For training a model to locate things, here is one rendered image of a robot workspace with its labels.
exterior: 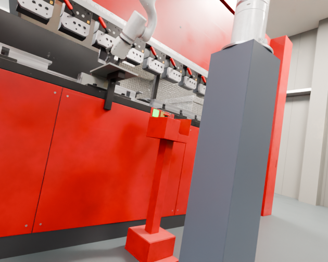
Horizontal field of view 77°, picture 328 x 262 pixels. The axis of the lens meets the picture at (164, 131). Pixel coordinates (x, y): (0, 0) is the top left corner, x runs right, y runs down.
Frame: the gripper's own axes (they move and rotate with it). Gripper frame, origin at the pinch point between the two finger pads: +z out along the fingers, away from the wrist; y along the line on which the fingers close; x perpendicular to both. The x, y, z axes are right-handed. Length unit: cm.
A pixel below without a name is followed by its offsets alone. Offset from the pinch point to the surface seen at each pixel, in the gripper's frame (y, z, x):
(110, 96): -0.5, 13.3, 17.5
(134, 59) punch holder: -19.5, -5.5, -11.3
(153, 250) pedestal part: -22, 52, 93
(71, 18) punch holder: 23.3, -6.2, -19.3
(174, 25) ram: -50, -40, -35
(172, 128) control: -24, 3, 49
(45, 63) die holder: 30.7, 17.6, -2.6
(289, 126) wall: -487, -45, -30
